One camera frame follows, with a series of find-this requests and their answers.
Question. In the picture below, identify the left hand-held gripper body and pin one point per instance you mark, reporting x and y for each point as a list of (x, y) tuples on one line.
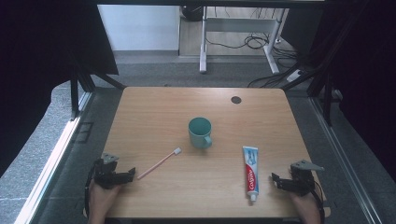
[(106, 174)]

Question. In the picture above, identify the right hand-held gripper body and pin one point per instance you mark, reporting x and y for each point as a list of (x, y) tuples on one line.
[(301, 180)]

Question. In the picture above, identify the toothpaste tube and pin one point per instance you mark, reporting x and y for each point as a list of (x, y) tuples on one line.
[(251, 172)]

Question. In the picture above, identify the pink toothbrush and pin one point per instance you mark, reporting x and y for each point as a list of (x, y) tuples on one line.
[(158, 163)]

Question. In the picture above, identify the teal cup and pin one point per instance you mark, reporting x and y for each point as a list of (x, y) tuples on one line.
[(200, 132)]

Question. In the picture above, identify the person's right hand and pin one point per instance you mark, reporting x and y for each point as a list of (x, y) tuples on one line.
[(305, 202)]

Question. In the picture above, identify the black table grommet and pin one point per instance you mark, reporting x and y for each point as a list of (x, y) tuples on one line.
[(236, 100)]

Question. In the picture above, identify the white power strip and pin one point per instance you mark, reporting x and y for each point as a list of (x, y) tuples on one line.
[(294, 75)]

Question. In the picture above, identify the black curtain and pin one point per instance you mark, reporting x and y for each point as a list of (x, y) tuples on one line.
[(37, 62), (367, 77)]

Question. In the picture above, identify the black bin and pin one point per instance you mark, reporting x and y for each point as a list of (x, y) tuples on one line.
[(192, 13)]

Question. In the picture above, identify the aluminium rail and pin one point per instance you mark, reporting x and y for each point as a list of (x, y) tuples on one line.
[(345, 161), (49, 168)]

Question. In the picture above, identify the black metal frame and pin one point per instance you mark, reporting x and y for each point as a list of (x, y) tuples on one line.
[(74, 93), (327, 96)]

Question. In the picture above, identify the white desk frame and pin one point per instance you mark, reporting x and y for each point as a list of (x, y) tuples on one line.
[(239, 24)]

